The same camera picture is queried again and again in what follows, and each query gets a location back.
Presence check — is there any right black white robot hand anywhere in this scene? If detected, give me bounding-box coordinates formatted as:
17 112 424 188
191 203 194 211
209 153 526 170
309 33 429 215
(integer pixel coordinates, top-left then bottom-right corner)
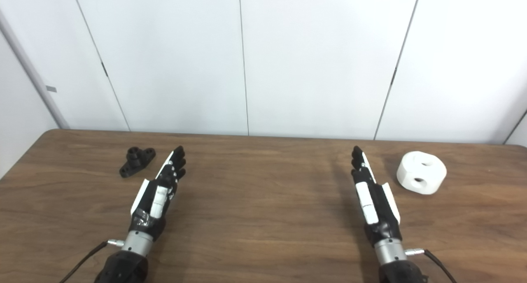
350 146 403 248

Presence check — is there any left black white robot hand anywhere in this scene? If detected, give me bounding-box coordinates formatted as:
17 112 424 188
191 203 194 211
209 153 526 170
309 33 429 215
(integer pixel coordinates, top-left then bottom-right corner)
128 146 187 240

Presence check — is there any black plastic holder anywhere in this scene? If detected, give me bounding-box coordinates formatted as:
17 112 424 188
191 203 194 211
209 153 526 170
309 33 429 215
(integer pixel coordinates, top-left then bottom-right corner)
119 147 156 179

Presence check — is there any round white plastic piece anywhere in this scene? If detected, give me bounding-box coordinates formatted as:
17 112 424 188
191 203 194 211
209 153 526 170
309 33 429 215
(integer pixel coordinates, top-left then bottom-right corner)
396 151 448 195

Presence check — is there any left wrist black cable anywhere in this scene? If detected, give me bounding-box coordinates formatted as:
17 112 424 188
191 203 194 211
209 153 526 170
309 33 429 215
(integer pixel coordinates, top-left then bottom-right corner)
59 239 125 283

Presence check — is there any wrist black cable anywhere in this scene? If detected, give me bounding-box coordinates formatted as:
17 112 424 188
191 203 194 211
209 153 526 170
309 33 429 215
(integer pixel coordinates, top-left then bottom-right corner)
406 248 457 283
59 239 125 283

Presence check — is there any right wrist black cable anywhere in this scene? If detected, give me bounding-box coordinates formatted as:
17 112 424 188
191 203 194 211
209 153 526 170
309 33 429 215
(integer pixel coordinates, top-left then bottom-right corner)
406 248 457 283

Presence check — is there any grey wall corner post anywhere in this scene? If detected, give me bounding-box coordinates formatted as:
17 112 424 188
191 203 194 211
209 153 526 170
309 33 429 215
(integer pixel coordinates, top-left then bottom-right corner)
0 9 70 130

